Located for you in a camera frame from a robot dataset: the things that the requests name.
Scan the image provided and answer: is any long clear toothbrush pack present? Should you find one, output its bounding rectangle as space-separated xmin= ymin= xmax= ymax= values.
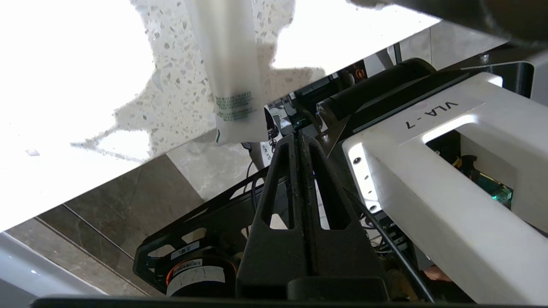
xmin=184 ymin=0 xmax=281 ymax=145

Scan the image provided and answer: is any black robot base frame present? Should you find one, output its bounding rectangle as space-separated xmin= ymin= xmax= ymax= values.
xmin=133 ymin=167 xmax=274 ymax=298

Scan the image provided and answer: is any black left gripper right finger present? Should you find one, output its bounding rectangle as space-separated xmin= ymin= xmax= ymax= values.
xmin=299 ymin=132 xmax=389 ymax=300

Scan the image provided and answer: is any black wheel motor orange ring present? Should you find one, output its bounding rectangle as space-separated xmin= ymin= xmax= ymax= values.
xmin=166 ymin=252 xmax=238 ymax=298

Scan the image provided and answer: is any white ceramic toilet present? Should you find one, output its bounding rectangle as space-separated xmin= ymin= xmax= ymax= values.
xmin=0 ymin=231 xmax=108 ymax=298

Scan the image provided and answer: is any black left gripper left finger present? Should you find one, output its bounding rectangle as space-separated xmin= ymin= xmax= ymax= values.
xmin=236 ymin=133 xmax=307 ymax=300

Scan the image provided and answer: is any thin black cable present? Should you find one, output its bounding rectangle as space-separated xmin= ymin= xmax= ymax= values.
xmin=342 ymin=188 xmax=436 ymax=302

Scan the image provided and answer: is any white robot torso column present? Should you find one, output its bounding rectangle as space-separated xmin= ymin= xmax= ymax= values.
xmin=342 ymin=72 xmax=548 ymax=305

